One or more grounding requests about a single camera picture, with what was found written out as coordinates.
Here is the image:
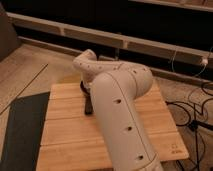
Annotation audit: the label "small dark bottle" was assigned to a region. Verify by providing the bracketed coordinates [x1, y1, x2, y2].
[85, 96, 93, 115]

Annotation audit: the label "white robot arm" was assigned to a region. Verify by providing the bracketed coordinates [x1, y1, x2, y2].
[73, 49, 163, 171]

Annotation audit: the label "dark ceramic bowl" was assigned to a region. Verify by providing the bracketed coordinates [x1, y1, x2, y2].
[80, 81, 90, 97]

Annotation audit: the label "dark floor mat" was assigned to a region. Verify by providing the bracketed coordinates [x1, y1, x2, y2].
[0, 92, 50, 171]

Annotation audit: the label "brown furniture corner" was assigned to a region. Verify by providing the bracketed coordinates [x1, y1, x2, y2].
[0, 3, 21, 62]

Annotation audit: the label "white shelf rail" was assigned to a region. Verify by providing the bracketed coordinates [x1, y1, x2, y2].
[7, 12, 213, 68]

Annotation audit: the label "black floor cables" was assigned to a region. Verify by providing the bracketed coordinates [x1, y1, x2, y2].
[165, 81, 213, 171]

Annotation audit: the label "white hanging cable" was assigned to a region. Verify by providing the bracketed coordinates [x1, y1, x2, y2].
[171, 44, 213, 79]

